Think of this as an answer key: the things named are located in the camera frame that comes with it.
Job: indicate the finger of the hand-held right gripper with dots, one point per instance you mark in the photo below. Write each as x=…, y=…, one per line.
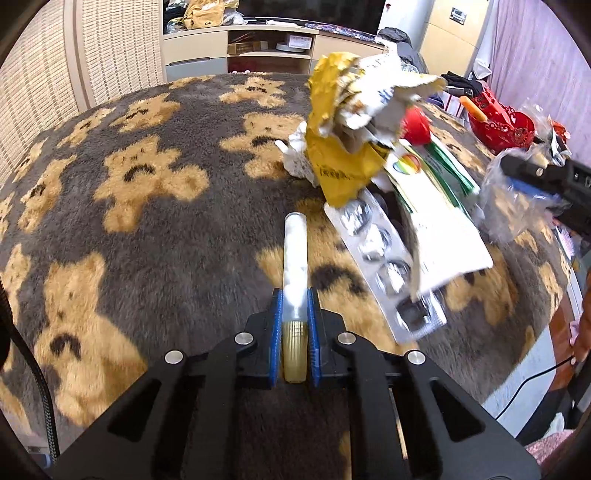
x=531, y=171

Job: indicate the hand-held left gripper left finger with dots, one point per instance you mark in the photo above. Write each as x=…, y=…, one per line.
x=277, y=332

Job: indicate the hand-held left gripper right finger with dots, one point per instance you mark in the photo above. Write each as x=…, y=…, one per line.
x=313, y=332

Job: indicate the clear plastic bag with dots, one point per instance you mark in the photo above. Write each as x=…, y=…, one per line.
x=498, y=212

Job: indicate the clear plastic tube yellow cap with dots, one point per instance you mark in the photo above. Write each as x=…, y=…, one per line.
x=295, y=258

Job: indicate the green striped white box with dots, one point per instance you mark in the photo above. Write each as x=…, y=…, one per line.
x=455, y=168

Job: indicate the silver blister pack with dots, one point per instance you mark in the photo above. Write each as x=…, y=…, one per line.
x=369, y=240

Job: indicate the white paper box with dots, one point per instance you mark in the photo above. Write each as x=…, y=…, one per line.
x=443, y=244

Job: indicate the red round plastic piece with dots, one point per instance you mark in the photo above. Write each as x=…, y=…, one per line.
x=415, y=124

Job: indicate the yellow wrapper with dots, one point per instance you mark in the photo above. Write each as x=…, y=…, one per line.
x=337, y=170

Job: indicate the white tissue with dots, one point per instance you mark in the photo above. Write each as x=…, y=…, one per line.
x=295, y=157

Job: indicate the red openwork basket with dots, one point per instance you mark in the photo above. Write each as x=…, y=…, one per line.
x=503, y=124

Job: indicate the black garment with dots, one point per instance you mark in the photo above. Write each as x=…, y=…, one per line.
x=461, y=84

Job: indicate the purple curtain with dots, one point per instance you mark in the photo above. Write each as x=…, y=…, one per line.
x=531, y=55

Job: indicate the beige standing air conditioner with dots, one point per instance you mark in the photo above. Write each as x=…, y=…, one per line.
x=448, y=41

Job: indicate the grey bear printed blanket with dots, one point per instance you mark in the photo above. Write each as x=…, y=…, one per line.
x=138, y=254

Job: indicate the dark grey jacket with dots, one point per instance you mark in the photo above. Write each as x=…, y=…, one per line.
x=397, y=39

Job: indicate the white low table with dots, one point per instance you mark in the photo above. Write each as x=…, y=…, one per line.
x=521, y=397

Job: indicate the dark patterned cloth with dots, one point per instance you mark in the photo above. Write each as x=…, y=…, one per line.
x=337, y=28

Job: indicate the white round box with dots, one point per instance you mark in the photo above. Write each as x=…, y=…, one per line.
x=295, y=44

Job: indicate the beige television stand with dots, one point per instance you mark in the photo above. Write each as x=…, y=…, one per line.
x=194, y=46

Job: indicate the yellow backpack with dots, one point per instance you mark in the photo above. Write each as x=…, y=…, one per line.
x=201, y=14

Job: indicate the woven folding screen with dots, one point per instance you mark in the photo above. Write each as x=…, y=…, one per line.
x=115, y=46

